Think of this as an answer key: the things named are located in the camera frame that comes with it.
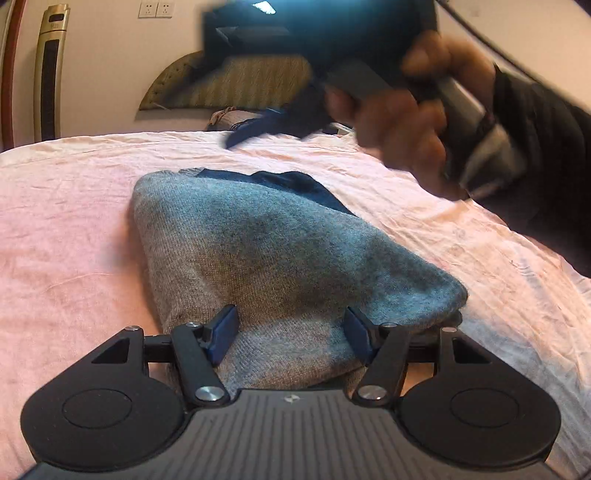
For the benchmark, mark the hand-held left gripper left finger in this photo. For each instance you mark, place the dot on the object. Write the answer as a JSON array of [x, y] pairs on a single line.
[[222, 334]]

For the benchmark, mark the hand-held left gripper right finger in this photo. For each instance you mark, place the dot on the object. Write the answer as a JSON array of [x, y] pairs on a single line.
[[360, 334]]

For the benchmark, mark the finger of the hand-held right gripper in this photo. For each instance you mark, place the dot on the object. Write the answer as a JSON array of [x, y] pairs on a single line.
[[265, 127]]

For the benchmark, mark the grey sweater with navy sleeves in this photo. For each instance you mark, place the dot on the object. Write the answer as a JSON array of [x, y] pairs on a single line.
[[286, 258]]

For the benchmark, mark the person's right forearm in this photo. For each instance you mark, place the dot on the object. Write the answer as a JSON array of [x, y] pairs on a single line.
[[549, 161]]

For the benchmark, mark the person's right hand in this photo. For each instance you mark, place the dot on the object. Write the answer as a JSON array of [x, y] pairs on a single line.
[[397, 120]]

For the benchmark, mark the striped pillow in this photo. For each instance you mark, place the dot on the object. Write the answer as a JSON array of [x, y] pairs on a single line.
[[235, 119]]

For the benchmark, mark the woven olive headboard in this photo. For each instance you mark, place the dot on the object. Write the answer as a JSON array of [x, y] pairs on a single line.
[[231, 83]]

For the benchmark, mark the pink bedsheet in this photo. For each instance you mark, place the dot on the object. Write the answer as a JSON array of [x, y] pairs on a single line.
[[74, 221]]

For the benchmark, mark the gold tower air conditioner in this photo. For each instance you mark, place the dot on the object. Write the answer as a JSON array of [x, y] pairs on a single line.
[[48, 69]]

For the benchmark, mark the white wall socket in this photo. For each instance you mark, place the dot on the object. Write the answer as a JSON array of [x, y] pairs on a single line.
[[164, 8], [146, 8]]

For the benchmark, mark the wooden door frame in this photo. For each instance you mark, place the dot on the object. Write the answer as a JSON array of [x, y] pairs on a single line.
[[11, 69]]

